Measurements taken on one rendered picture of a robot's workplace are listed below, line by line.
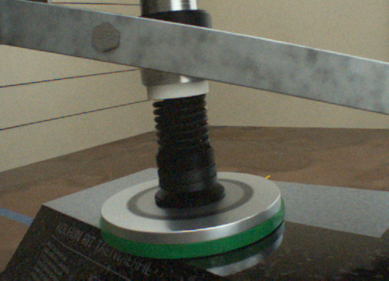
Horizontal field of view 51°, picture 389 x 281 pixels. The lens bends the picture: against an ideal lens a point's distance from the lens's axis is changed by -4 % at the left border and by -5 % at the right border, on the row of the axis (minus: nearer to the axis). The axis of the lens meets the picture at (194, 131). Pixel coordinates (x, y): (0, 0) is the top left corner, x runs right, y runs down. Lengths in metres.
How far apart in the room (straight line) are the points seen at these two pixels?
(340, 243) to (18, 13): 0.40
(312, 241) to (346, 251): 0.04
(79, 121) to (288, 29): 3.07
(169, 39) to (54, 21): 0.12
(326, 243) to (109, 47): 0.28
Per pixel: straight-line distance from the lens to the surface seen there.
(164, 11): 0.46
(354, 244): 0.43
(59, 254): 0.57
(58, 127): 5.73
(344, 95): 0.43
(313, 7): 5.64
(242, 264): 0.39
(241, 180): 0.55
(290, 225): 0.47
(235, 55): 0.42
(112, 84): 6.27
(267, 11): 5.94
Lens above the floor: 1.01
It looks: 9 degrees down
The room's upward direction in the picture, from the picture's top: 6 degrees counter-clockwise
